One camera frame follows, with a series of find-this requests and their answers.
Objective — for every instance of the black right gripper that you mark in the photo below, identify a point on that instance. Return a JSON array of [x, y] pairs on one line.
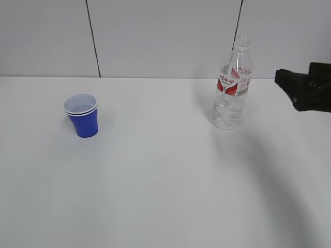
[[308, 92]]

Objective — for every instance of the clear Wahaha water bottle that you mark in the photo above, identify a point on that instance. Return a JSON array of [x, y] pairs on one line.
[[232, 86]]

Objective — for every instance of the blue paper cup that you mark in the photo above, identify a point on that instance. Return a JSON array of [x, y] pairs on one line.
[[86, 124]]

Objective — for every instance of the white-rimmed paper cup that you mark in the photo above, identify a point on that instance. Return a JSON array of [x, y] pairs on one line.
[[80, 104]]

